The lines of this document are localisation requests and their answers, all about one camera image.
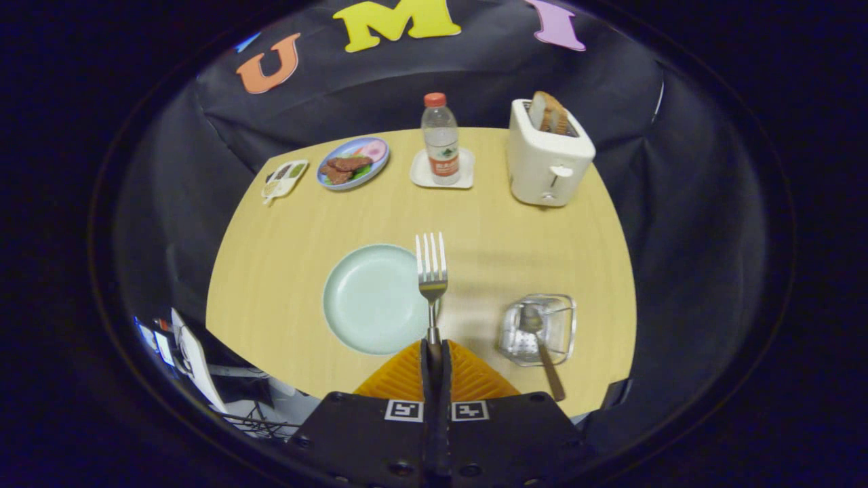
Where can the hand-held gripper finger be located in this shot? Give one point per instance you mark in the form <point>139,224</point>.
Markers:
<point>444,407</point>
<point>428,407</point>

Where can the pale green plate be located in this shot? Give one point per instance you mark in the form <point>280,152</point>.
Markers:
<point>373,298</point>

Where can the clear plastic container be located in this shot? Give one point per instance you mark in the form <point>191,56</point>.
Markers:
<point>564,332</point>

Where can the white square coaster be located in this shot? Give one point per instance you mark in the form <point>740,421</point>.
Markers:
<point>419,177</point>

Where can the white flat panel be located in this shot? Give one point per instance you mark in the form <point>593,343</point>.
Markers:
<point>193,359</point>

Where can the blue rimmed plate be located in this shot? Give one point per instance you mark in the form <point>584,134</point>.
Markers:
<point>374,171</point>

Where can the brown meat pieces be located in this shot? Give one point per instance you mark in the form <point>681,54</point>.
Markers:
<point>347,164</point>

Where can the white toaster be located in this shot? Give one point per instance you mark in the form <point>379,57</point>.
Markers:
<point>542,164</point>

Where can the pink ham slice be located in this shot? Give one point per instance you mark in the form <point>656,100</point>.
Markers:
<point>372,150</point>

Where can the white divided sauce dish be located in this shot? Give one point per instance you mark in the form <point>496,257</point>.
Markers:
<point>285,181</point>

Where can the clear water bottle red cap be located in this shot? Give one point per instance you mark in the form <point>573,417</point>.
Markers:
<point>441,135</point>

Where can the toasted bread slice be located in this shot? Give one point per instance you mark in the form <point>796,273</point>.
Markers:
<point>558,116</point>
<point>538,110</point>

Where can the black backdrop cloth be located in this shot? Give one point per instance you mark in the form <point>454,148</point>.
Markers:
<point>380,88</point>

